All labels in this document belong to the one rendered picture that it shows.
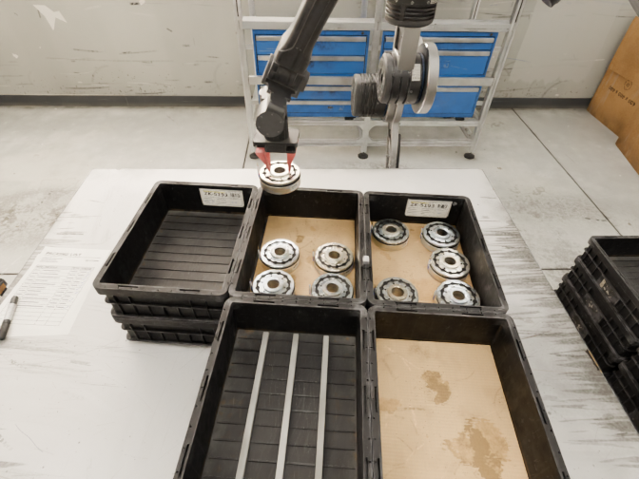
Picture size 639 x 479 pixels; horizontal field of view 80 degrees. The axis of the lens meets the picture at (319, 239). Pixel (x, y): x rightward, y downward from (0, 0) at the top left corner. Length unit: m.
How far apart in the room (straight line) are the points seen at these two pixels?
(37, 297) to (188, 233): 0.46
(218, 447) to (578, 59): 4.07
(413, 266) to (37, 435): 0.95
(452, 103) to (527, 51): 1.22
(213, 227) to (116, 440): 0.57
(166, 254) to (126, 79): 2.99
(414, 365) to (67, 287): 0.99
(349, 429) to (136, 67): 3.53
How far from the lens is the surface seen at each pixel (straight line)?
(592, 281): 1.79
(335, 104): 2.81
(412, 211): 1.15
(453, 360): 0.91
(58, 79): 4.25
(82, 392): 1.11
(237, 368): 0.87
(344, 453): 0.79
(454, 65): 2.88
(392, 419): 0.82
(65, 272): 1.39
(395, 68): 1.21
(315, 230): 1.12
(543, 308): 1.28
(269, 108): 0.78
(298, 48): 0.77
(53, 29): 4.07
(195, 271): 1.05
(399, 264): 1.05
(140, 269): 1.11
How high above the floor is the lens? 1.59
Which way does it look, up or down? 44 degrees down
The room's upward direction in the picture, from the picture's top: 1 degrees clockwise
